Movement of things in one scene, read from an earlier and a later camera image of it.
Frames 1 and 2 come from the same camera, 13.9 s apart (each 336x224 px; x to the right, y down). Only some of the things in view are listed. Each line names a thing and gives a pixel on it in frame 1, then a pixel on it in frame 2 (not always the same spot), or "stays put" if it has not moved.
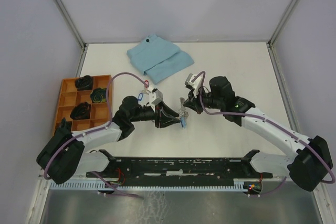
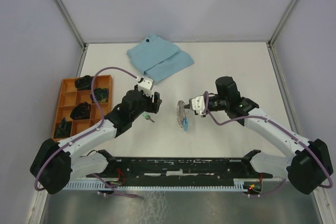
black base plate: (110, 167) stays put
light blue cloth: (158, 59) stays put
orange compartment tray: (76, 106) stays put
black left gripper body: (159, 116) -> (147, 105)
